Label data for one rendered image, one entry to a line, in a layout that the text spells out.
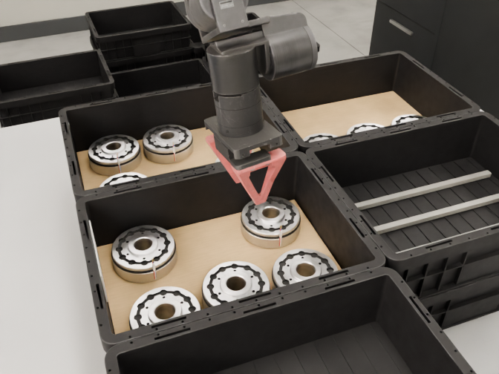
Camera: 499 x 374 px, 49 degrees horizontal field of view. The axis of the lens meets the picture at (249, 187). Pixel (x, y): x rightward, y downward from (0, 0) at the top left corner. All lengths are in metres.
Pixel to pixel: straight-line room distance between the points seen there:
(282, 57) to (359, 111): 0.68
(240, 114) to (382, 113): 0.71
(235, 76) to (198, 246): 0.39
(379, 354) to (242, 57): 0.45
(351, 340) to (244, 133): 0.35
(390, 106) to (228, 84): 0.77
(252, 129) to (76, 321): 0.53
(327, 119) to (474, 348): 0.57
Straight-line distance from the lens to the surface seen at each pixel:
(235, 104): 0.65
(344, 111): 1.31
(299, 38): 0.66
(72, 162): 1.01
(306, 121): 1.26
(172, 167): 1.12
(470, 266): 0.93
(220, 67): 0.63
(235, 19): 0.63
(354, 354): 0.82
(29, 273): 1.15
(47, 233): 1.23
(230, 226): 0.97
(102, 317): 0.73
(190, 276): 0.90
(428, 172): 1.16
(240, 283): 0.85
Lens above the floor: 1.49
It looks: 39 degrees down
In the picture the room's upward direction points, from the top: straight up
